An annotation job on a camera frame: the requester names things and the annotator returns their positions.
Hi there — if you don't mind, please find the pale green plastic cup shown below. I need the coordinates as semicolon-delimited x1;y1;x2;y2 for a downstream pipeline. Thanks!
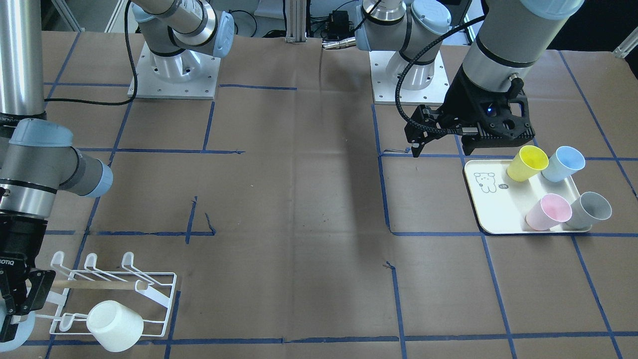
86;300;144;353

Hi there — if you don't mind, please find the light blue plastic cup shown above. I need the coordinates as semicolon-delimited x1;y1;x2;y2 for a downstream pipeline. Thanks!
0;312;36;353

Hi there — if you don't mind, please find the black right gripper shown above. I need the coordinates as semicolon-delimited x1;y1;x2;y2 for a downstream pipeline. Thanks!
0;214;56;343

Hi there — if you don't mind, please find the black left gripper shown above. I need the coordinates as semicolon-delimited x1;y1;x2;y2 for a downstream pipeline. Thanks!
438;68;535;155

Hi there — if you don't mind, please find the white wire cup rack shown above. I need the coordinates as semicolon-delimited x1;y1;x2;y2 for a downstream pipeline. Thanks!
36;251;177;340

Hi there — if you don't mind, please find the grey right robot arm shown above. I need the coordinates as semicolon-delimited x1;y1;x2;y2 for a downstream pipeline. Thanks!
1;0;235;352

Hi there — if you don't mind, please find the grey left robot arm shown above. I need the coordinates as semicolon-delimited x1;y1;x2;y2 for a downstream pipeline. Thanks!
355;0;583;158

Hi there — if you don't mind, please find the aluminium frame post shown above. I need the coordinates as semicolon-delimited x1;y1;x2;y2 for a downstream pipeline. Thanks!
283;0;309;43

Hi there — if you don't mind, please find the cream tray with bunny drawing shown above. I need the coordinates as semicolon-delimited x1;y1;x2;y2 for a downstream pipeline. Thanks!
464;159;581;235

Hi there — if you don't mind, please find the yellow plastic cup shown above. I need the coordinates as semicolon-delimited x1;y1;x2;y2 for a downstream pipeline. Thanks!
506;145;549;182

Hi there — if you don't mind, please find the pink plastic cup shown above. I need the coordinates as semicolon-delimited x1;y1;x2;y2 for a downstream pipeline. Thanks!
525;193;573;230

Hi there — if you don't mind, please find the grey plastic cup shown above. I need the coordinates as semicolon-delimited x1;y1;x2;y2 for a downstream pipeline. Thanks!
565;191;613;230

